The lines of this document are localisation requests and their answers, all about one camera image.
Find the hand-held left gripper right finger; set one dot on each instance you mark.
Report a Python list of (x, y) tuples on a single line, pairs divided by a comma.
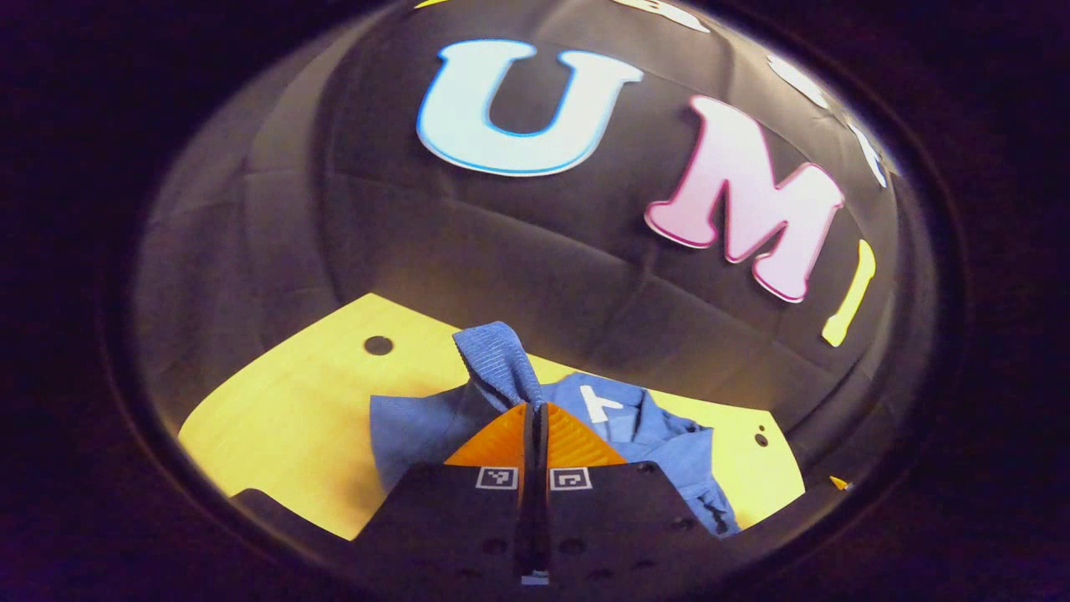
[(610, 527)]

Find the black backdrop cloth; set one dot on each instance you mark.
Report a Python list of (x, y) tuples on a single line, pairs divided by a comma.
[(501, 251)]

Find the blue jacket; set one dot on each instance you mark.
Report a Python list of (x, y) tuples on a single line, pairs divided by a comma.
[(652, 426)]

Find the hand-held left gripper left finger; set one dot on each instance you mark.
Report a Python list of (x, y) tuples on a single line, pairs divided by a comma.
[(460, 527)]

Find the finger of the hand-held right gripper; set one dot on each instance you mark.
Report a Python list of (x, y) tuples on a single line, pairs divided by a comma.
[(839, 482)]

